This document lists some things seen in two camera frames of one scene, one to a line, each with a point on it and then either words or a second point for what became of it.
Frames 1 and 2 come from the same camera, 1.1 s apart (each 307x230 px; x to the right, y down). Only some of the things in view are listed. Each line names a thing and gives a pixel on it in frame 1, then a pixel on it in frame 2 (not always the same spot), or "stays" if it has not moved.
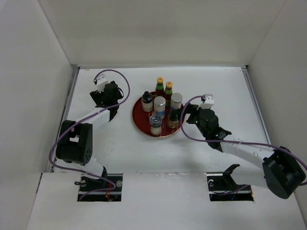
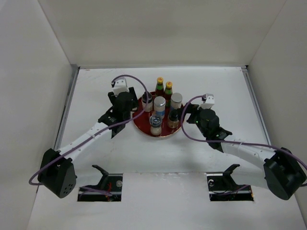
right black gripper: x=191 y=109 stays
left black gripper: x=98 y=97 -> x=135 y=105
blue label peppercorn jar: x=159 y=102 stays
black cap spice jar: x=173 y=118 stays
